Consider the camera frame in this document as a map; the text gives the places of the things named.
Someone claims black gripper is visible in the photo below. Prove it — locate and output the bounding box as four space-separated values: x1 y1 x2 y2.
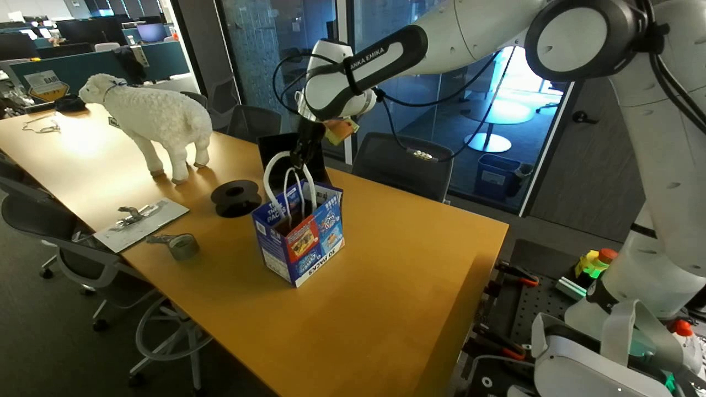
289 118 328 173

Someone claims white braided rope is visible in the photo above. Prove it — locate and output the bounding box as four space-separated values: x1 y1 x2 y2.
262 150 334 223
280 165 320 223

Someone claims blue cardboard snack box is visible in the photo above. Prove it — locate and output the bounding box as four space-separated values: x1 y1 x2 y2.
248 181 345 289

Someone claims small grey terminal box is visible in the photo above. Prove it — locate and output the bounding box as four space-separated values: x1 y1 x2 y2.
554 274 591 301

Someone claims black open laptop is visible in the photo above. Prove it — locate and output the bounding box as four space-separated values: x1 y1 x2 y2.
255 131 330 190

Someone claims dark office chair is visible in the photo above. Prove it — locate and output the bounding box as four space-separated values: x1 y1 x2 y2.
223 105 284 147
352 131 457 206
0 174 127 334

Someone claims black tape roll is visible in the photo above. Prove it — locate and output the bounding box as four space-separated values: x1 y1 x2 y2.
210 180 264 219

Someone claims white toy sheep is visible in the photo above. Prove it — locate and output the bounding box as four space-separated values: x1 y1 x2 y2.
77 70 216 183

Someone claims clipboard with white paper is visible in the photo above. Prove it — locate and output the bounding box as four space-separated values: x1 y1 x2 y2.
92 199 189 257

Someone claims round white table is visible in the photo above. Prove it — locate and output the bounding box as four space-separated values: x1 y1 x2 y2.
460 101 532 156

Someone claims black computer monitor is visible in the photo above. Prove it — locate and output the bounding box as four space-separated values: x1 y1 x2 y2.
135 20 171 45
55 18 127 46

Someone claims blue storage bin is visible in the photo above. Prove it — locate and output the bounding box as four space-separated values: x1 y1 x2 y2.
474 153 534 202

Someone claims blue cubicle partition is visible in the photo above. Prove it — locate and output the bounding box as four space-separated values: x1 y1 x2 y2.
9 41 189 96

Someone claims small black object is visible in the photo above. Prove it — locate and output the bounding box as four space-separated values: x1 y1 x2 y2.
52 92 88 115

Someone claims black breadboard mounting table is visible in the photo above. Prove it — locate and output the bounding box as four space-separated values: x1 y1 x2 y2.
453 238 706 397

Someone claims paper sign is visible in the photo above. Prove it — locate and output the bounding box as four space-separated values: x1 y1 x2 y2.
24 68 71 101

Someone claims yellow red emergency stop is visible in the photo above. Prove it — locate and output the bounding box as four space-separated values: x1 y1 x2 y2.
575 247 619 282

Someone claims red capped white bottle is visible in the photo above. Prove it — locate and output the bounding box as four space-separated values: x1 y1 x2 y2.
670 317 706 372

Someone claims chair base with foot ring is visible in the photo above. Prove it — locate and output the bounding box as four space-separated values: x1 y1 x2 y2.
125 294 216 394

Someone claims red handled clamp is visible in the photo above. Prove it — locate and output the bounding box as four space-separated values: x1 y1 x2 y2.
470 334 536 364
493 262 542 291

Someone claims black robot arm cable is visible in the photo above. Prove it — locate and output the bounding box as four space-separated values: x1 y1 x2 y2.
270 0 706 162

